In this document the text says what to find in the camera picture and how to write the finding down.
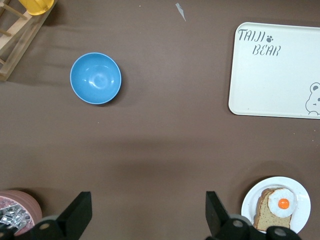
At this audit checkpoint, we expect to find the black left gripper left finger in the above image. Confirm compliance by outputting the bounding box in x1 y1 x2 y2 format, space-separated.
0 191 93 240

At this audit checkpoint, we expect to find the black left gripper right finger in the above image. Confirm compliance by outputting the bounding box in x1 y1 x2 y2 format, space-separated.
205 191 302 240

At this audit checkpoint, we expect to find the brown bread slice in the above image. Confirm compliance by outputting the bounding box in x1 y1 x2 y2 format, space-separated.
253 187 296 231

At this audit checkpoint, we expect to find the toy fried egg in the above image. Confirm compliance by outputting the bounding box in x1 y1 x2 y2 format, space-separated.
267 188 298 218

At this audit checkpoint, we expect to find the white round plate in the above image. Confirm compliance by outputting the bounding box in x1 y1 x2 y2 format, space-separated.
240 176 312 235

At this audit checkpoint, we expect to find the pink bowl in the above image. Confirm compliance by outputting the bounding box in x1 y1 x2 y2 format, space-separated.
0 189 43 237

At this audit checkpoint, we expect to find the crumpled silver foil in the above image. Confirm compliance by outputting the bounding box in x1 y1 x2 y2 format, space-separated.
0 204 35 230

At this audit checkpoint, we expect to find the blue bowl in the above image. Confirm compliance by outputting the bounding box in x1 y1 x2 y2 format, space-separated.
69 52 123 105

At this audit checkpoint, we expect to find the cream tray with bear print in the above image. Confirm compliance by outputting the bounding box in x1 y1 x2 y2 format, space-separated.
228 22 320 120

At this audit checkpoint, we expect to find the wooden mug rack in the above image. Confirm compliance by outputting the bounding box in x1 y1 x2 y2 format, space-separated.
0 0 58 82

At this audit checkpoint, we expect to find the grey paper scrap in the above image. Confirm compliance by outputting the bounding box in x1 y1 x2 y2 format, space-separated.
175 2 187 22

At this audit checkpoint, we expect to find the yellow mug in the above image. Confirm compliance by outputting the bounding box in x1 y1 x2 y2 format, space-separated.
19 0 55 16

